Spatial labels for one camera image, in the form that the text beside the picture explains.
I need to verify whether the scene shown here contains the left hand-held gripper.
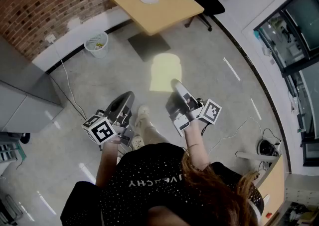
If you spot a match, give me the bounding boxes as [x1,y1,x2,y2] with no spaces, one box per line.
[81,91,137,151]

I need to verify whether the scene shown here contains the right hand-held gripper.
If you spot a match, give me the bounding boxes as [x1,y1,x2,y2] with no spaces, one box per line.
[165,78,222,138]

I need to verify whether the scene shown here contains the pale sandwich slice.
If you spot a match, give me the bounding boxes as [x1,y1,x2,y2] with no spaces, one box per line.
[149,53,182,93]

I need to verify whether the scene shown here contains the person's right forearm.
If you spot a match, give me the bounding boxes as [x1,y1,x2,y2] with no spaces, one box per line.
[183,120,211,171]

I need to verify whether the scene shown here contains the person's left forearm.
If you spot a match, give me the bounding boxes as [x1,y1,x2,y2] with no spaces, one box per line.
[95,141,123,186]

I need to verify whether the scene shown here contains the person's white shoe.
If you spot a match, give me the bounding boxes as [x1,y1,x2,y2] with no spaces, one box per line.
[134,105,151,130]
[131,135,144,150]

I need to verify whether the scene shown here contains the person's beige trouser leg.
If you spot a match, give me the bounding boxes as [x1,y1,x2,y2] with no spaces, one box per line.
[136,117,172,147]

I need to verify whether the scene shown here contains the white mesh wastebasket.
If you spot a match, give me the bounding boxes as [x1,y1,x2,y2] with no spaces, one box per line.
[83,31,109,59]

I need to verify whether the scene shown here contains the person's black speckled shirt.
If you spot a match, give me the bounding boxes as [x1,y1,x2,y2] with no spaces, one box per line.
[59,142,252,226]

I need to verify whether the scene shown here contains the light wooden table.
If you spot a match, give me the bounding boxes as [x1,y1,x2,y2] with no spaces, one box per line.
[108,0,205,36]

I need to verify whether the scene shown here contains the round black device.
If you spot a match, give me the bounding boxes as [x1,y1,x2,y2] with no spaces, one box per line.
[258,139,281,158]

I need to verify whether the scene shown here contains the black office chair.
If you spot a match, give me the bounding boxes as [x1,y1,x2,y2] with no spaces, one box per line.
[189,0,234,32]

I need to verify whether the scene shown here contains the grey cabinet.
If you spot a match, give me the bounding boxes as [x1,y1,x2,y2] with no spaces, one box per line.
[0,35,64,134]

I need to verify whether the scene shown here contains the grey shelf cart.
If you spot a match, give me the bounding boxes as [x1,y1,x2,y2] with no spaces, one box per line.
[0,132,27,175]

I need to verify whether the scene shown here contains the wooden desk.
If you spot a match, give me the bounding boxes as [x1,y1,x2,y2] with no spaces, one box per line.
[256,154,286,222]

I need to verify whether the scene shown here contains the dark-framed glass window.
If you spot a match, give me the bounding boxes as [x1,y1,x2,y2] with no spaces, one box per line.
[253,0,319,76]

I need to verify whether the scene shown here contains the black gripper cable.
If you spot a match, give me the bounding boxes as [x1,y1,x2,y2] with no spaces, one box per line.
[200,122,213,138]

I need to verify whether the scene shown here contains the thin white floor cable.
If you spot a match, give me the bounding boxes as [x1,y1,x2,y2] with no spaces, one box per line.
[208,116,263,155]

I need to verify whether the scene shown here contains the white power cable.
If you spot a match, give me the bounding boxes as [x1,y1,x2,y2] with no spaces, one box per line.
[52,42,88,119]

